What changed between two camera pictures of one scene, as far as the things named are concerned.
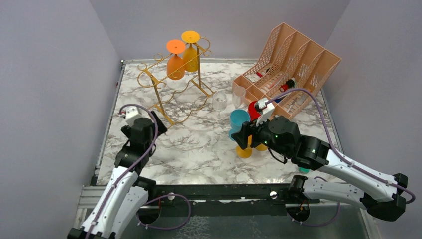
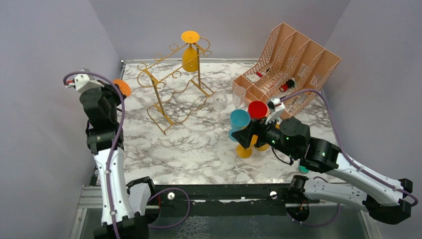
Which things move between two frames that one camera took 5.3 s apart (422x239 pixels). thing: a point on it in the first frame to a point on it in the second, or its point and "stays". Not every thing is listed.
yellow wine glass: [190, 54] stays
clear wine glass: [219, 102] stays
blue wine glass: [237, 117] stays
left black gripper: [162, 129] to [110, 89]
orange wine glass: [175, 67] to [125, 87]
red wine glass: [254, 113] stays
